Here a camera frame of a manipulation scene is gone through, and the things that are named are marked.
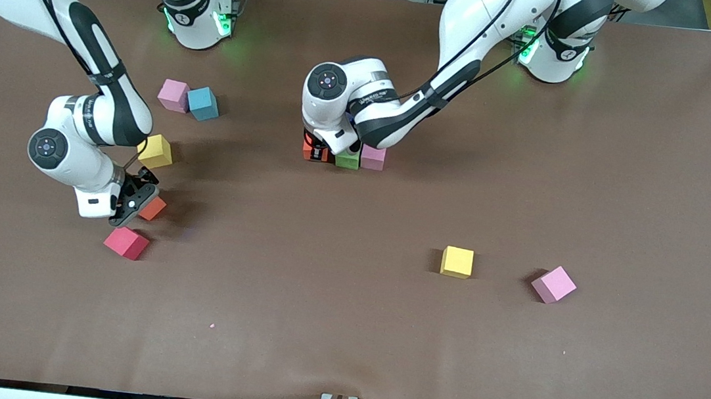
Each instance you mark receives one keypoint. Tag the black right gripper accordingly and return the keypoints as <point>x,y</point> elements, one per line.
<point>139,179</point>

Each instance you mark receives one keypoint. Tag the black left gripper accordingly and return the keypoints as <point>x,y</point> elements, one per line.
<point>316,142</point>

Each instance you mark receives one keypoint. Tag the orange foam block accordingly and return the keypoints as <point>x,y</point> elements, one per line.
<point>155,208</point>
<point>308,150</point>

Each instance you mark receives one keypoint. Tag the green foam block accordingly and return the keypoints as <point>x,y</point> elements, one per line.
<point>348,160</point>

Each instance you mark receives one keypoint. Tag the pink foam block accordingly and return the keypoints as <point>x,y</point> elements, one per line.
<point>173,93</point>
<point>373,157</point>
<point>553,284</point>

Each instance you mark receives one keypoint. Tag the red foam block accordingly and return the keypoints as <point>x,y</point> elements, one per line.
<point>125,240</point>

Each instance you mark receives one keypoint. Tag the yellow foam block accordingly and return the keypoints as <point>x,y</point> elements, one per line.
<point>456,262</point>
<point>156,151</point>

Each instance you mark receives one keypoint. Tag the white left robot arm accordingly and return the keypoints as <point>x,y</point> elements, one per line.
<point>480,14</point>

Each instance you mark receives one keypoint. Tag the teal foam block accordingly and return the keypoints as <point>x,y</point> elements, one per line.
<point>202,102</point>

